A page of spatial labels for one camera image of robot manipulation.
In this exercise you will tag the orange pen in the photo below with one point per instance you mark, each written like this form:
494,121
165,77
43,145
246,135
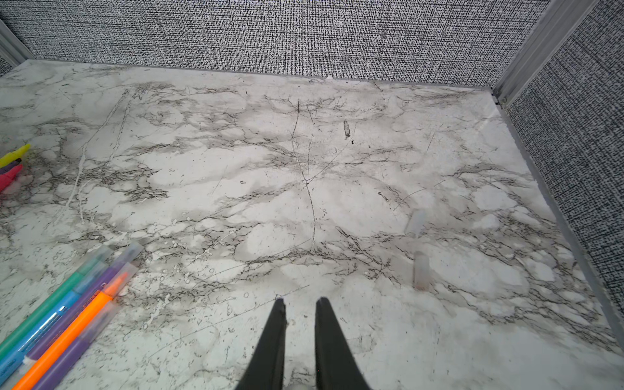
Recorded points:
79,324

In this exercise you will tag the purple pen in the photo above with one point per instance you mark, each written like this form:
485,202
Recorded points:
130,253
74,352
11,165

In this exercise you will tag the yellow highlighter pen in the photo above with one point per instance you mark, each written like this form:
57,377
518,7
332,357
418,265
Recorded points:
12,156

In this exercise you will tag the green pen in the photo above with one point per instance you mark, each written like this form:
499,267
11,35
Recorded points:
87,264

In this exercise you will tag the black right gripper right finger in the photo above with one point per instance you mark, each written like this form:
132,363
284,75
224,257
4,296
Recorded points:
335,365

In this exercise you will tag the pink red pen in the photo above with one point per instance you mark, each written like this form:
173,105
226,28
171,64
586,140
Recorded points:
8,177

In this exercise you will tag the blue pen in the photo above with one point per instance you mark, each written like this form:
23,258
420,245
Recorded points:
15,357

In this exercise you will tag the clear pen cap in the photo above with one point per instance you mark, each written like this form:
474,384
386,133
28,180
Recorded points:
416,222
422,271

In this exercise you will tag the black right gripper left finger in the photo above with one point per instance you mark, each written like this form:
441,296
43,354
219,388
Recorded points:
266,367

